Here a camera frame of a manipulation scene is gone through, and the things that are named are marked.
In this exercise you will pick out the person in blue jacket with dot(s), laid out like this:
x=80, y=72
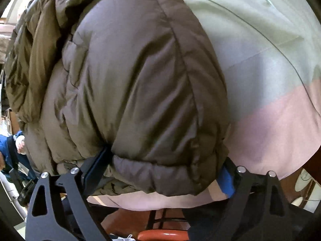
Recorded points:
x=13, y=157

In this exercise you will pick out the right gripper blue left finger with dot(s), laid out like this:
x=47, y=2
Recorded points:
x=59, y=210

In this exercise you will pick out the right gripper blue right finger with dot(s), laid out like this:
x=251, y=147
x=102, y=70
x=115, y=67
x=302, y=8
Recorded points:
x=256, y=209

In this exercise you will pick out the pink striped bed sheet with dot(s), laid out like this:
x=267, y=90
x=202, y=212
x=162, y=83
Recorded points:
x=269, y=54

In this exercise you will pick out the olive brown puffer jacket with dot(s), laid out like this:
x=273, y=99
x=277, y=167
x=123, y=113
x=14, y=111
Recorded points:
x=138, y=78

